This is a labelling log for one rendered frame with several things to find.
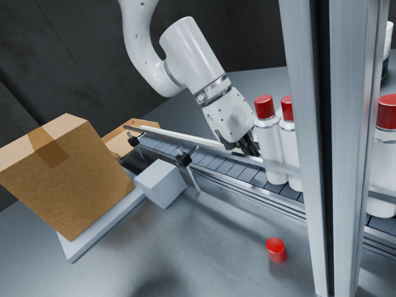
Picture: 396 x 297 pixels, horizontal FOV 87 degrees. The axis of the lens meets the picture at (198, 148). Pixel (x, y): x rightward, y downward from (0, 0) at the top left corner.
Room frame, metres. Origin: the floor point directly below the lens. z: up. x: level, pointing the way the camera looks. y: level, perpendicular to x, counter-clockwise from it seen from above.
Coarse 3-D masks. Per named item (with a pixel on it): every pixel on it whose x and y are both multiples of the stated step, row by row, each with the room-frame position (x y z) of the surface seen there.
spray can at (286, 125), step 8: (288, 96) 0.32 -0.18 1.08; (288, 104) 0.29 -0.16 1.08; (288, 112) 0.29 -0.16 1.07; (280, 120) 0.32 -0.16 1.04; (288, 120) 0.30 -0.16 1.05; (280, 128) 0.31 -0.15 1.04; (288, 128) 0.29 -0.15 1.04; (288, 136) 0.29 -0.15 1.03; (288, 144) 0.29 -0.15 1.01; (296, 144) 0.28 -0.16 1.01; (288, 152) 0.30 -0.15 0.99; (296, 152) 0.28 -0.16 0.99; (288, 160) 0.30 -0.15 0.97; (296, 160) 0.28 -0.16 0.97; (288, 176) 0.31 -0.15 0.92; (296, 184) 0.29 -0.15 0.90
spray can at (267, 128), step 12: (264, 96) 0.35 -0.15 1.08; (264, 108) 0.33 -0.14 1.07; (264, 120) 0.33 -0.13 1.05; (276, 120) 0.33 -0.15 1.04; (264, 132) 0.33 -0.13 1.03; (276, 132) 0.32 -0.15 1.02; (264, 144) 0.33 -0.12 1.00; (276, 144) 0.32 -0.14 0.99; (264, 156) 0.34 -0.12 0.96; (276, 156) 0.32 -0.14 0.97; (276, 180) 0.33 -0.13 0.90; (288, 180) 0.32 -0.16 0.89
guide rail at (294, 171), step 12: (144, 132) 0.75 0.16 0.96; (192, 144) 0.51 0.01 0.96; (204, 144) 0.49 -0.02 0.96; (228, 156) 0.41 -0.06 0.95; (240, 156) 0.38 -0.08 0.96; (252, 156) 0.36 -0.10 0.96; (276, 168) 0.30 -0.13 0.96; (288, 168) 0.28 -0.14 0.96; (372, 192) 0.18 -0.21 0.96; (384, 192) 0.17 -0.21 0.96
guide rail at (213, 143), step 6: (144, 126) 0.94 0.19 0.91; (156, 132) 0.84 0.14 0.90; (162, 132) 0.80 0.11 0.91; (168, 132) 0.77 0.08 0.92; (174, 132) 0.74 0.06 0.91; (186, 138) 0.67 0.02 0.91; (192, 138) 0.64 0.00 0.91; (198, 138) 0.62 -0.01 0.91; (204, 138) 0.60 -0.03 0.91; (210, 144) 0.57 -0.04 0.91; (216, 144) 0.54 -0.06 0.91; (222, 144) 0.52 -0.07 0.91; (234, 150) 0.49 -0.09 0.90; (240, 150) 0.47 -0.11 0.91; (258, 150) 0.43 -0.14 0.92
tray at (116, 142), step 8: (136, 120) 1.24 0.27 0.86; (144, 120) 1.15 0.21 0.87; (120, 128) 1.23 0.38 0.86; (160, 128) 1.03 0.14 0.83; (104, 136) 1.18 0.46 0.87; (112, 136) 1.19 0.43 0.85; (120, 136) 1.17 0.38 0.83; (136, 136) 1.07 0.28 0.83; (112, 144) 1.10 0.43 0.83; (120, 144) 1.05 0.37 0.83; (128, 144) 1.01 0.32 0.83; (112, 152) 0.94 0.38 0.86; (120, 152) 0.96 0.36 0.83; (128, 152) 0.92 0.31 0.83
